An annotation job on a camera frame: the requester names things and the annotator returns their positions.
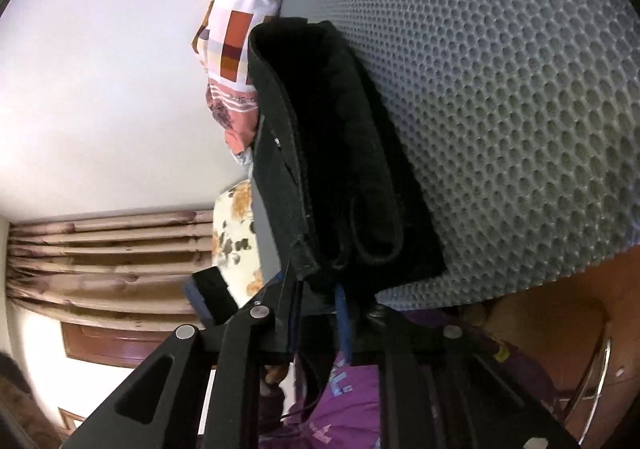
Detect grey cloth under quilt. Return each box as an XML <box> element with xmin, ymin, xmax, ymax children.
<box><xmin>232</xmin><ymin>148</ymin><xmax>254</xmax><ymax>169</ymax></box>

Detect floral pillow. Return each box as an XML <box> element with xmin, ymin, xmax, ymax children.
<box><xmin>212</xmin><ymin>179</ymin><xmax>264</xmax><ymax>306</ymax></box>

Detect grey mesh bed mat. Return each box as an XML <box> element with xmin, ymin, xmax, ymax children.
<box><xmin>279</xmin><ymin>0</ymin><xmax>639</xmax><ymax>309</ymax></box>

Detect black pants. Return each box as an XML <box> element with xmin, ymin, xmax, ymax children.
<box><xmin>248</xmin><ymin>18</ymin><xmax>446</xmax><ymax>298</ymax></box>

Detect beige curtain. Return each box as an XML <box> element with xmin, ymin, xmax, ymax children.
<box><xmin>6</xmin><ymin>210</ymin><xmax>216</xmax><ymax>332</ymax></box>

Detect brown wooden bed frame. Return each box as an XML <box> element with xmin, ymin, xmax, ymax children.
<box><xmin>61</xmin><ymin>322</ymin><xmax>169</xmax><ymax>369</ymax></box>

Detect metal chair frame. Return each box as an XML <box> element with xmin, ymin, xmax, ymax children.
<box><xmin>560</xmin><ymin>319</ymin><xmax>613</xmax><ymax>446</ymax></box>

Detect pink checkered quilt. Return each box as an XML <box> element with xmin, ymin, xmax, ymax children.
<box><xmin>192</xmin><ymin>0</ymin><xmax>282</xmax><ymax>154</ymax></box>

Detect person left hand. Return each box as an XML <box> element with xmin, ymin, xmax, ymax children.
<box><xmin>260</xmin><ymin>365</ymin><xmax>288</xmax><ymax>397</ymax></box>

